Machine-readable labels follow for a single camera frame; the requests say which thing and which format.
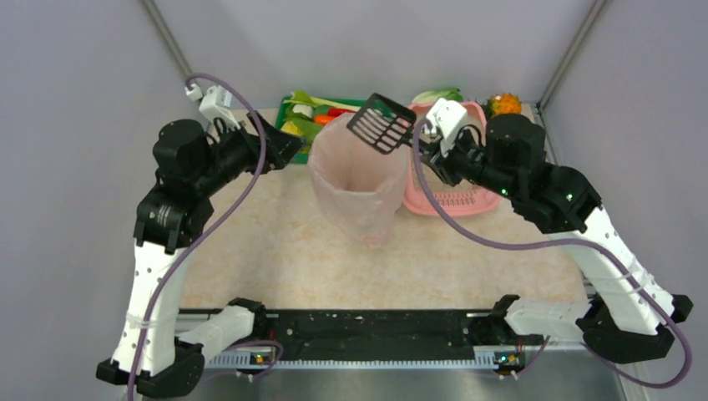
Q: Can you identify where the orange toy carrot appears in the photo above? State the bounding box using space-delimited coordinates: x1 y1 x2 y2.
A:
313 114 336 125

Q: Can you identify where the toy pineapple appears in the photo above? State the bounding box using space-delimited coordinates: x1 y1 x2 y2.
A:
483 93 522 119

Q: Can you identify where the white toy leek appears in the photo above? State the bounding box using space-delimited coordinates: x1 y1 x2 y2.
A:
283 89 364 112

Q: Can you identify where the red toy chili pepper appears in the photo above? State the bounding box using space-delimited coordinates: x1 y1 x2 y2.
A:
327 108 357 118

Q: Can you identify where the green toy leaf vegetable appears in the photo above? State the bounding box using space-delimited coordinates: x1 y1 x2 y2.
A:
281 109 323 152

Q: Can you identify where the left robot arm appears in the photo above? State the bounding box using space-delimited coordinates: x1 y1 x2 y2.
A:
96 112 305 400

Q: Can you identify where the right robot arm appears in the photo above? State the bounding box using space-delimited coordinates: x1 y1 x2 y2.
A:
412 114 693 364

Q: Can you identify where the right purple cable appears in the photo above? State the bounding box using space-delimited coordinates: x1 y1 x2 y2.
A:
412 119 694 389

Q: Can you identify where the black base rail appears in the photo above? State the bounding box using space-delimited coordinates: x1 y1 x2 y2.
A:
190 307 546 367

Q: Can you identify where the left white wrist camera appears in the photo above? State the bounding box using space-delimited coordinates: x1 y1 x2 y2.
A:
185 83 242 129

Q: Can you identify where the black slotted litter scoop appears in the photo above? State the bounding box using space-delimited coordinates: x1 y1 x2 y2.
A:
346 93 417 155

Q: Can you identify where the pink litter box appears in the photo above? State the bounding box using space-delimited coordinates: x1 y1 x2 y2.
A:
402 101 504 217

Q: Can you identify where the purple cable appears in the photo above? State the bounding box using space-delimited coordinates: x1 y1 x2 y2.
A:
127 73 286 401
412 119 694 389

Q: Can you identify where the green plastic tray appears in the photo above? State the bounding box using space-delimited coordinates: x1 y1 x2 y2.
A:
276 90 365 165

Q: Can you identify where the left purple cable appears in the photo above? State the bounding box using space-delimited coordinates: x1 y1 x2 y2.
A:
127 73 286 401

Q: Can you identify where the toy cabbage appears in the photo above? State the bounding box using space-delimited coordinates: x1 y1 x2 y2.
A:
411 87 464 104

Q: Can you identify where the pink plastic trash bag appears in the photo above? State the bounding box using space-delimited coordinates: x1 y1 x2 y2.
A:
307 113 410 247

